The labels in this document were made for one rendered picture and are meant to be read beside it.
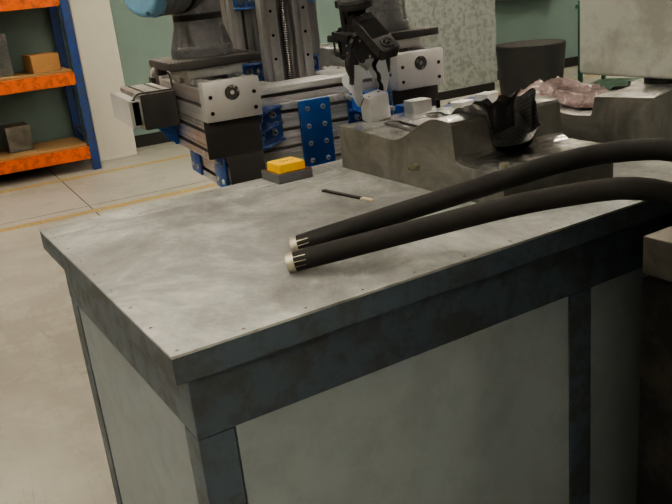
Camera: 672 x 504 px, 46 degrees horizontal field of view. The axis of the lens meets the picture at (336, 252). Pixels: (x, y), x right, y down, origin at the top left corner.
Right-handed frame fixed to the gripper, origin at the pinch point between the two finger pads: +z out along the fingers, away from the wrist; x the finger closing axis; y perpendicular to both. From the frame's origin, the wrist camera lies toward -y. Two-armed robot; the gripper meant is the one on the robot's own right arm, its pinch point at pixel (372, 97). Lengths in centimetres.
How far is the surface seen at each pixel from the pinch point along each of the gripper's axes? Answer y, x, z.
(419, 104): -2.5, -10.2, 4.2
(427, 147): -28.4, 8.1, 0.8
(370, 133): -10.1, 8.1, 2.9
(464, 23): 436, -393, 145
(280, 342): -62, 58, 0
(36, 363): 123, 75, 103
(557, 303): -62, 10, 18
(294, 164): 0.1, 20.9, 8.1
